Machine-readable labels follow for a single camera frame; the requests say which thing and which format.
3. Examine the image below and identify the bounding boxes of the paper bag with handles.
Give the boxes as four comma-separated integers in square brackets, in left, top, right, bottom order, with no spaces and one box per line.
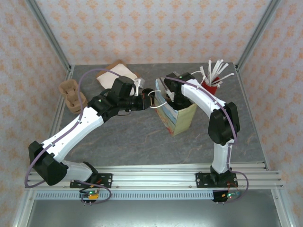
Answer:
[148,70,204,137]

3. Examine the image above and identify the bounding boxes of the white napkin stack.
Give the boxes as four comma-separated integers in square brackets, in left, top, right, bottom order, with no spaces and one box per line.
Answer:
[97,63,138,89]

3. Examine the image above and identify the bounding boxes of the red straw holder cup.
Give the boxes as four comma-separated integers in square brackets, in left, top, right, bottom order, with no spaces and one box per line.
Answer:
[201,75,220,95]

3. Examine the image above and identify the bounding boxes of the brown cardboard napkin box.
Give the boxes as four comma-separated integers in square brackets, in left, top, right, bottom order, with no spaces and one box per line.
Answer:
[95,60,142,90]

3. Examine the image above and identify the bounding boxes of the grey metal panel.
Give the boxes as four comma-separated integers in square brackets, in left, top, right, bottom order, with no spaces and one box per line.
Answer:
[23,200,285,227]

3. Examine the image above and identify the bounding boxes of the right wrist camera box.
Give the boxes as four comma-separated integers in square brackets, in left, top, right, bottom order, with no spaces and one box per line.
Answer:
[165,89,176,103]

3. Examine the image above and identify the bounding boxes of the aluminium table side rail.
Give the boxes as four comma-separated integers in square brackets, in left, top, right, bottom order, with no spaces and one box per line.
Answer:
[234,63,271,170]
[36,65,76,172]

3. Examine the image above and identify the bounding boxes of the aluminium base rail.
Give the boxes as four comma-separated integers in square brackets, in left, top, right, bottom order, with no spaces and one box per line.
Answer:
[25,165,285,190]

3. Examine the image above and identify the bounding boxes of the grey slotted cable tray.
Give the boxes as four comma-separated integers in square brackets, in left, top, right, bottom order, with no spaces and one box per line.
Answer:
[35,191,215,201]

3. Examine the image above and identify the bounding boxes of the short aluminium frame post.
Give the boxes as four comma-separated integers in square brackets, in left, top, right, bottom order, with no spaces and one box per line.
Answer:
[11,189,36,227]
[271,189,293,227]

